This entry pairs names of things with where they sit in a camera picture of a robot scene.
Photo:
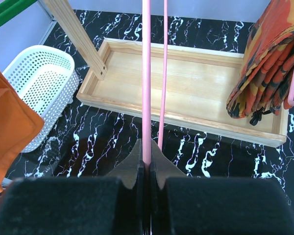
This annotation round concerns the camouflage orange trousers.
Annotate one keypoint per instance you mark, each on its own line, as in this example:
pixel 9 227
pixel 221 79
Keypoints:
pixel 268 65

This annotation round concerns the pink wire hanger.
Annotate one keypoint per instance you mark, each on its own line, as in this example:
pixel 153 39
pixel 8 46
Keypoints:
pixel 148 150

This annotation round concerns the green hanger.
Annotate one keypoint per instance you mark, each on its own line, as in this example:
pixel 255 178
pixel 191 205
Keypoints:
pixel 11 8

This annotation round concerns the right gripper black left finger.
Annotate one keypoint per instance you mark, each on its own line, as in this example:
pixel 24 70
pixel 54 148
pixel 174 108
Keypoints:
pixel 104 205

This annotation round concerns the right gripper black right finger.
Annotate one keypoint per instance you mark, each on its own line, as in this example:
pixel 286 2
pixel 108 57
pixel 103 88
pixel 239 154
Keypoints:
pixel 182 205

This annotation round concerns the white perforated plastic basket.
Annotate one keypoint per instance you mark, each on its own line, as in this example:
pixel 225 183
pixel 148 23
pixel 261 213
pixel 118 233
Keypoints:
pixel 45 79

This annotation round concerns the wooden clothes rack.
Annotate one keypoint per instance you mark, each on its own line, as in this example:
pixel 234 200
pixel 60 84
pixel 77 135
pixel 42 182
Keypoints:
pixel 198 83

